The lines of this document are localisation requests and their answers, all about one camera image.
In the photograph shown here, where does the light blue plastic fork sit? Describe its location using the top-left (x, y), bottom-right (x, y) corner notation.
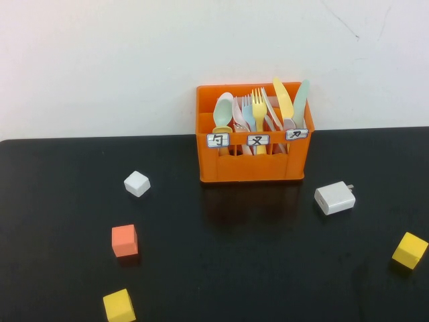
top-left (241, 95), bottom-right (255, 132)

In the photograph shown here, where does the yellow plastic fork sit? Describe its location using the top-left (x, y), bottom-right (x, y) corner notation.
top-left (251, 87), bottom-right (269, 155)

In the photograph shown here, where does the orange plastic cutlery holder crate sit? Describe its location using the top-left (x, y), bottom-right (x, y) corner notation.
top-left (196, 81), bottom-right (315, 183)

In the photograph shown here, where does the pale green plastic knife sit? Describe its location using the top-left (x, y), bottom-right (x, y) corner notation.
top-left (292, 79), bottom-right (311, 128)

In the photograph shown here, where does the white fork character label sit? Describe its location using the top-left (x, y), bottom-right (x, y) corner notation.
top-left (246, 134), bottom-right (271, 147)

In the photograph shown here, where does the white USB wall charger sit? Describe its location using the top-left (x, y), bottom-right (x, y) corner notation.
top-left (314, 180), bottom-right (357, 216)

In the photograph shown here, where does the yellow foam cube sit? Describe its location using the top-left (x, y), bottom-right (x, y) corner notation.
top-left (102, 288), bottom-right (137, 322)
top-left (391, 231), bottom-right (429, 270)

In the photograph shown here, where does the orange foam cube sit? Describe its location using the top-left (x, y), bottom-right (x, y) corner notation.
top-left (111, 224), bottom-right (139, 258)

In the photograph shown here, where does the pale green plastic spoon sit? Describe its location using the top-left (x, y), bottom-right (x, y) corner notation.
top-left (212, 99), bottom-right (233, 130)

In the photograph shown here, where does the yellow plastic knife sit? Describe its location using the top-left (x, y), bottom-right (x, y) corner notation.
top-left (271, 77), bottom-right (295, 152)

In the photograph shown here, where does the white spoon character label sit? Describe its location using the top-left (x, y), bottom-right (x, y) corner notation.
top-left (206, 133), bottom-right (231, 149)

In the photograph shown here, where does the pale pink plastic fork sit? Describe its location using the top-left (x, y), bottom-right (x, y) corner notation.
top-left (233, 96), bottom-right (247, 128)

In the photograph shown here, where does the white foam cube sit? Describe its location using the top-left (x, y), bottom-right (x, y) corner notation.
top-left (123, 170), bottom-right (151, 198)

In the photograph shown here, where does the white knife character label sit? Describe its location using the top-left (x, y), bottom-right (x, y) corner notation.
top-left (285, 128), bottom-right (309, 141)

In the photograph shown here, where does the white plastic knife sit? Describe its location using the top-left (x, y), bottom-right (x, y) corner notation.
top-left (261, 87), bottom-right (281, 130)
top-left (264, 115), bottom-right (282, 131)

